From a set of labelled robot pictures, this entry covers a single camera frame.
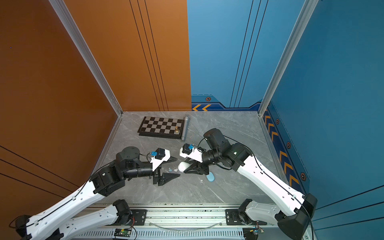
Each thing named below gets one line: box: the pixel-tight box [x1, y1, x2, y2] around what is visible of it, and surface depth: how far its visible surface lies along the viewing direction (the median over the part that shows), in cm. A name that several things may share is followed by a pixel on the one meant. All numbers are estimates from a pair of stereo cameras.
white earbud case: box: [178, 161, 191, 173], surface depth 63 cm
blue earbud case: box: [206, 171, 215, 183], surface depth 86 cm
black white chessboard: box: [137, 116, 185, 139], surface depth 108 cm
